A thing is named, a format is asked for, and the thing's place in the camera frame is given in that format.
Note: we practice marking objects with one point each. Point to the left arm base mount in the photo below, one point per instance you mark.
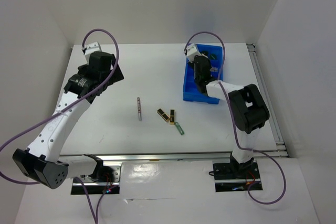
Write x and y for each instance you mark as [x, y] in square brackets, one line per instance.
[108, 183]

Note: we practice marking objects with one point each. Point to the aluminium rail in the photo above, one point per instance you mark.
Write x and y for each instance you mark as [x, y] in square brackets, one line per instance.
[280, 145]
[170, 157]

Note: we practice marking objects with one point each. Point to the black gold lipstick right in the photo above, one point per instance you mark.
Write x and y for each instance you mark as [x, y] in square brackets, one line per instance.
[172, 116]

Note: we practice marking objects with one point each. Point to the black gold lipstick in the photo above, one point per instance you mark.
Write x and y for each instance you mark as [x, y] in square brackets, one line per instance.
[172, 116]
[163, 115]

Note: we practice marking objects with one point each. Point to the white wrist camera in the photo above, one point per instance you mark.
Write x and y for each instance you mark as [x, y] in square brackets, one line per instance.
[191, 51]
[90, 48]

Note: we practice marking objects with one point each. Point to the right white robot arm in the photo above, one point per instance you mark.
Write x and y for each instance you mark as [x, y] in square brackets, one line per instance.
[247, 108]

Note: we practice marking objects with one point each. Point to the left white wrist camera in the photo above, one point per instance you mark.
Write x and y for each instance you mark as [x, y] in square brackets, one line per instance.
[90, 48]

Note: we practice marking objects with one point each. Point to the red silver lip gloss tube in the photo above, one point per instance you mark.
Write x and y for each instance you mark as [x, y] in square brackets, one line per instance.
[139, 108]

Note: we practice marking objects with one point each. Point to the green clear tube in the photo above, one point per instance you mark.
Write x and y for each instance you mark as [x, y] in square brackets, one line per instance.
[179, 128]

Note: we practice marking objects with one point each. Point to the clear eyeshadow palette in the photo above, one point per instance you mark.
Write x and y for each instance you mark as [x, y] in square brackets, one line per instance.
[214, 69]

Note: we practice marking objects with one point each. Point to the black gold lipstick left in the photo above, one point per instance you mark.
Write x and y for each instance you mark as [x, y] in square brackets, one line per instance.
[163, 115]

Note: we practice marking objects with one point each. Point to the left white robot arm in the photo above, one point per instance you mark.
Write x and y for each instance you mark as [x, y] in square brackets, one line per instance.
[40, 161]

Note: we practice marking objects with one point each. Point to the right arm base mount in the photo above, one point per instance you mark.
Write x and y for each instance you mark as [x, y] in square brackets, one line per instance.
[226, 181]

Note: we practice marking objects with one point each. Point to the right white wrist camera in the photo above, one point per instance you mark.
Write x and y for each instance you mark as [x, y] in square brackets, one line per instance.
[191, 51]

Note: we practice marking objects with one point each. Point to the aluminium rail right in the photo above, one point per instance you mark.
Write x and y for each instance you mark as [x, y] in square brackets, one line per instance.
[280, 145]

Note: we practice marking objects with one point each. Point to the aluminium rail front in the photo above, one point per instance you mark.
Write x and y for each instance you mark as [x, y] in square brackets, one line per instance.
[170, 157]

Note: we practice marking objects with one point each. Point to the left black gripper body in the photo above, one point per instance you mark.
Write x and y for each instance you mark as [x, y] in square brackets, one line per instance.
[82, 68]

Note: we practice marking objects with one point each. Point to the blue plastic organizer bin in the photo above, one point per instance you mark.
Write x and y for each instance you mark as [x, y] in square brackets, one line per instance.
[190, 92]

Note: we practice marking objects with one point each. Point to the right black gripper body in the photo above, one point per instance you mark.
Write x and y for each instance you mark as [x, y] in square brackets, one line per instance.
[198, 78]

